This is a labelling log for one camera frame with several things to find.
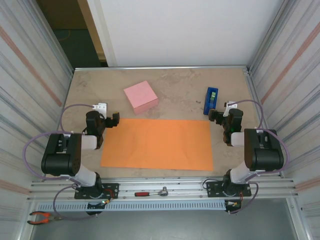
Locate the blue tape dispenser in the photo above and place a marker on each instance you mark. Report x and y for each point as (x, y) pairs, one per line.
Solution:
(207, 103)

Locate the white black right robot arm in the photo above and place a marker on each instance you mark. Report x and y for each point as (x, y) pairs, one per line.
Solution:
(265, 155)

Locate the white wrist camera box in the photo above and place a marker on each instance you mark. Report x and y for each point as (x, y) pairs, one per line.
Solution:
(228, 110)
(101, 107)

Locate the orange wrapping paper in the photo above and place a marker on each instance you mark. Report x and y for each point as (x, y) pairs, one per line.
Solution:
(157, 142)

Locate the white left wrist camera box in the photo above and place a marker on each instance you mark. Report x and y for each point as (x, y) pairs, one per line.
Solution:
(101, 107)

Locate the pink gift box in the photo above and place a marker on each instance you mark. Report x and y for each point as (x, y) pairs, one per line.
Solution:
(141, 96)

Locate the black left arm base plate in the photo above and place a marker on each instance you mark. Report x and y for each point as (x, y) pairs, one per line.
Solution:
(112, 187)

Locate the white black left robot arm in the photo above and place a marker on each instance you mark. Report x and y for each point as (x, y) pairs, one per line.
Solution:
(60, 160)

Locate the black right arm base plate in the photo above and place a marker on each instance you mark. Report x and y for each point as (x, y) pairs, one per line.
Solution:
(215, 187)

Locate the white door frame post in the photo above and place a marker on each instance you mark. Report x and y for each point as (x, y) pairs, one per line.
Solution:
(102, 32)

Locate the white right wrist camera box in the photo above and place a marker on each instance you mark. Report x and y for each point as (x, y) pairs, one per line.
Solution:
(228, 110)

